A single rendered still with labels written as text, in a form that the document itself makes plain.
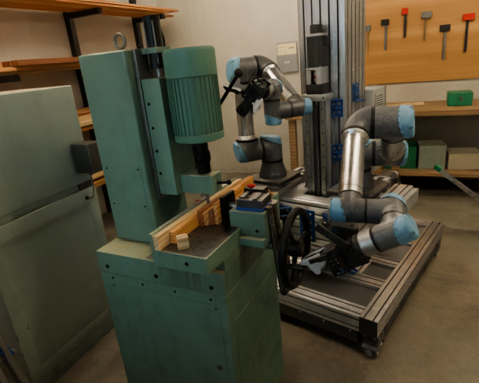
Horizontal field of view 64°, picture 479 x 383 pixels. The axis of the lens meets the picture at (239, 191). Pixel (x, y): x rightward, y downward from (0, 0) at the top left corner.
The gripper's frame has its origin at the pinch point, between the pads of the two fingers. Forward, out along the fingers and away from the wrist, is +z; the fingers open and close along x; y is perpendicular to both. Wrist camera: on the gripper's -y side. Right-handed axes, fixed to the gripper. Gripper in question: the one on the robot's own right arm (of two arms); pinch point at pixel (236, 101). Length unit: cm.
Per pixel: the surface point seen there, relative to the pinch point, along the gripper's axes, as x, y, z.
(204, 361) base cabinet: 57, -70, 35
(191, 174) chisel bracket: 6.2, -26.9, 14.6
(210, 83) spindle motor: -6.5, 4.7, 13.8
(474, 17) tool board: 44, 81, -322
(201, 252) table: 30, -28, 39
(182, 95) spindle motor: -10.1, -2.3, 20.6
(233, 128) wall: -78, -168, -313
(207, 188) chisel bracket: 14.5, -25.6, 15.8
